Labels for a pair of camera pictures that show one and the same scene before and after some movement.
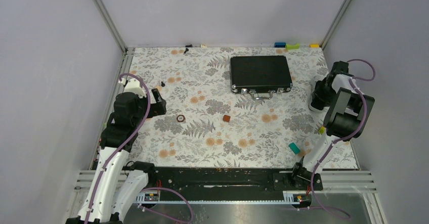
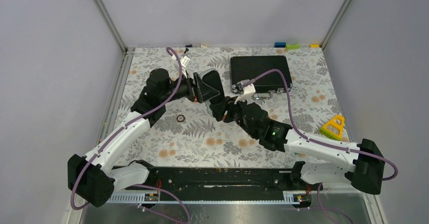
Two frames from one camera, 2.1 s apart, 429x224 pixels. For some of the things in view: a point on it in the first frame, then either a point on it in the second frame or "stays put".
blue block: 280,44 stays put
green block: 289,46 stays put
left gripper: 158,102 to 195,89
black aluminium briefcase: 260,75 stays put
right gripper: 319,95 to 229,109
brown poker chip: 180,118 stays put
